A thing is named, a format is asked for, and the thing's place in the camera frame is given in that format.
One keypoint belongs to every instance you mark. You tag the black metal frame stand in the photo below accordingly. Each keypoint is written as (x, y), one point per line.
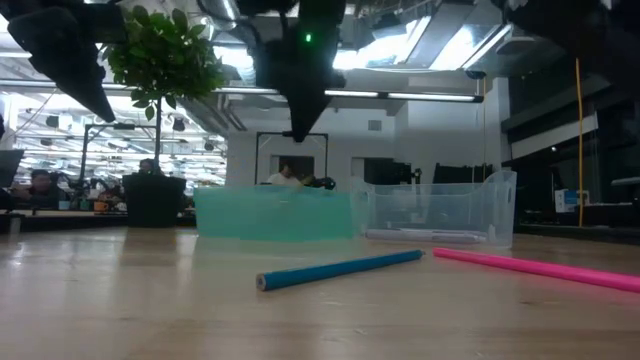
(85, 160)
(257, 160)

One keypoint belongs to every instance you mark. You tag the long ceiling light strip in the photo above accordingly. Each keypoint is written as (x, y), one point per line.
(410, 95)

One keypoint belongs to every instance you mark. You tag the green translucent plastic bin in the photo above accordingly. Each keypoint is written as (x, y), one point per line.
(272, 212)

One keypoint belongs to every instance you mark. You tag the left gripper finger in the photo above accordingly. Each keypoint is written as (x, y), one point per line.
(60, 45)

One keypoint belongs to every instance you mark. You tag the green plant in black pot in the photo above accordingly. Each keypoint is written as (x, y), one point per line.
(152, 200)

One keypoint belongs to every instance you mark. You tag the pink colored pencil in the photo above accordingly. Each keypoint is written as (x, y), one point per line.
(550, 270)

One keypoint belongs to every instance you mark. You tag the black camera device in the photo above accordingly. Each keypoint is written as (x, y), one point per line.
(324, 183)

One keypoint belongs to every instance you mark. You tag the blue pencil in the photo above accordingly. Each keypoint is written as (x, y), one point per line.
(340, 270)

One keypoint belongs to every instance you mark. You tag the clear plastic bin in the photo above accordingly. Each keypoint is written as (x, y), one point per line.
(450, 210)

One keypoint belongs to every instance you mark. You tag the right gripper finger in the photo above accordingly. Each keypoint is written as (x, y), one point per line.
(301, 117)

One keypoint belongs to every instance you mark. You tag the dark monitor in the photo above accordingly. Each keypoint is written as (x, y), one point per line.
(10, 167)

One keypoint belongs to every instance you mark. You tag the person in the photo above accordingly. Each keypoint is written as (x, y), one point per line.
(285, 179)
(40, 192)
(147, 166)

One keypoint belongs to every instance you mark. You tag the white box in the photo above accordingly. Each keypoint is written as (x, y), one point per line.
(567, 200)

